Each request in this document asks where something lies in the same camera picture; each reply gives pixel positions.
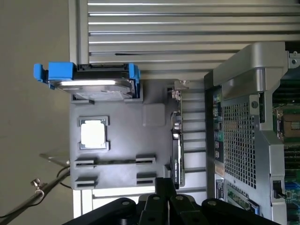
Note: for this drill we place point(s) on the green motherboard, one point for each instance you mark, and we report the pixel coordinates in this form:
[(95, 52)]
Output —
[(290, 152)]

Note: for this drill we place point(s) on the silver CPU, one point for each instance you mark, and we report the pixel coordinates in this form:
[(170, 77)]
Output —
[(92, 133)]

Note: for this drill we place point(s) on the grey parts rack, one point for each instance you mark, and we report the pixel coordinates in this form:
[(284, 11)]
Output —
[(126, 140)]

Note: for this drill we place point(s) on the hard disk with blue bracket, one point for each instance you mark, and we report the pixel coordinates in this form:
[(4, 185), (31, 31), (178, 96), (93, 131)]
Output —
[(93, 86)]

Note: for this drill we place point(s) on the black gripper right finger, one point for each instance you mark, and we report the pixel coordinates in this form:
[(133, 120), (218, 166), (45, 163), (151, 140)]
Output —
[(185, 211)]

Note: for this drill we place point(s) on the CPU socket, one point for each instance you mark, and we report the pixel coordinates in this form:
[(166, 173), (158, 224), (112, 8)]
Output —
[(289, 124)]

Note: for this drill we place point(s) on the open metal PC case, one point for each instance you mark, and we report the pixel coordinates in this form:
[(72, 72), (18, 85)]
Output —
[(239, 140)]

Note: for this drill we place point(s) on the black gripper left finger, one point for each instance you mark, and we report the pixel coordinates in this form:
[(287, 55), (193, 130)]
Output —
[(150, 211)]

